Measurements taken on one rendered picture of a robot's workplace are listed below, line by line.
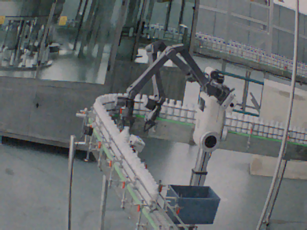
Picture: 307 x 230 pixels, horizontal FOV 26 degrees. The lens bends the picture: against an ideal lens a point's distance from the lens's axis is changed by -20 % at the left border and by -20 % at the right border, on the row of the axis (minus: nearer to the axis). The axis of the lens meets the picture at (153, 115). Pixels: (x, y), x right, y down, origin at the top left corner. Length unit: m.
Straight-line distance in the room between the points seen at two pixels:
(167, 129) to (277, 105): 2.60
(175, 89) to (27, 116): 2.97
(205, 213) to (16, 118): 4.02
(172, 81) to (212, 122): 5.21
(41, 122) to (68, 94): 0.48
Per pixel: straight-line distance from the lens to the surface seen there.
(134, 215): 4.72
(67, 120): 8.73
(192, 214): 5.12
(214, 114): 5.64
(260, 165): 9.51
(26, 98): 8.62
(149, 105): 5.63
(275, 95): 9.33
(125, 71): 10.68
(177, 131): 7.08
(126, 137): 5.37
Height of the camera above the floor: 2.47
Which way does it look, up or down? 12 degrees down
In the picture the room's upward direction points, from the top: 10 degrees clockwise
